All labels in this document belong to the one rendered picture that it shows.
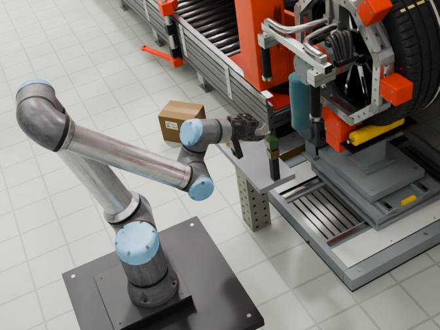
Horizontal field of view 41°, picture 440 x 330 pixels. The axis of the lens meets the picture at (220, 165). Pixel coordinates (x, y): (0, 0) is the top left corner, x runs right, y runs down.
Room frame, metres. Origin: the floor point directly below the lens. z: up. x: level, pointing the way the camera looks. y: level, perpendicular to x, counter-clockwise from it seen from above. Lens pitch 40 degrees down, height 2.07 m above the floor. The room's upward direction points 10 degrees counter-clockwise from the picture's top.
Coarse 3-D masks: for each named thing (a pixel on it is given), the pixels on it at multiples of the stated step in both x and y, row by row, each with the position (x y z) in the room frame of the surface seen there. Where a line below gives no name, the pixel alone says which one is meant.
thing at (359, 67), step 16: (320, 0) 2.18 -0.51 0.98; (320, 16) 2.22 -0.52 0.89; (352, 16) 2.04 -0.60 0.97; (352, 32) 2.07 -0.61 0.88; (384, 32) 1.82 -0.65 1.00; (368, 64) 1.93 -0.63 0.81; (336, 80) 2.10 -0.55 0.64; (352, 80) 2.04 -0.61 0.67; (368, 80) 1.94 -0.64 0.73; (352, 96) 2.01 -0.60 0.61; (368, 96) 1.92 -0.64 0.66
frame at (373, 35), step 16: (304, 0) 2.14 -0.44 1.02; (336, 0) 1.95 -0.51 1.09; (352, 0) 1.87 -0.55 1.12; (304, 16) 2.22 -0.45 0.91; (304, 32) 2.22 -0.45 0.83; (368, 32) 1.78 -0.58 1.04; (368, 48) 1.77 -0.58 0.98; (384, 48) 1.74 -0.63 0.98; (384, 64) 1.72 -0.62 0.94; (320, 96) 2.05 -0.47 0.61; (336, 96) 2.02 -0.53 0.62; (336, 112) 1.95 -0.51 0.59; (352, 112) 1.89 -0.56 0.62; (368, 112) 1.76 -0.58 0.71
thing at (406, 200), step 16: (320, 160) 2.17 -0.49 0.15; (320, 176) 2.10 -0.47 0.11; (336, 176) 2.04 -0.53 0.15; (336, 192) 1.98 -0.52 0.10; (352, 192) 1.91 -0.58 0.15; (400, 192) 1.86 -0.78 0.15; (416, 192) 1.84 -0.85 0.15; (432, 192) 1.82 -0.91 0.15; (352, 208) 1.87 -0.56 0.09; (368, 208) 1.80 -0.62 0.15; (384, 208) 1.76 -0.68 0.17; (400, 208) 1.76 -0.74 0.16; (416, 208) 1.79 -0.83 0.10; (384, 224) 1.72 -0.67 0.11
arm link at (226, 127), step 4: (220, 120) 1.67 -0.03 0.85; (224, 120) 1.68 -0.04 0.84; (228, 120) 1.69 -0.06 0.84; (224, 124) 1.66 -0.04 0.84; (228, 124) 1.67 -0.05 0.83; (224, 128) 1.65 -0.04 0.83; (228, 128) 1.65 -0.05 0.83; (224, 132) 1.64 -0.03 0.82; (228, 132) 1.64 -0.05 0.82; (224, 136) 1.63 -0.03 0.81; (228, 136) 1.64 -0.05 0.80; (224, 140) 1.64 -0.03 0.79; (228, 140) 1.64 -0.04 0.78
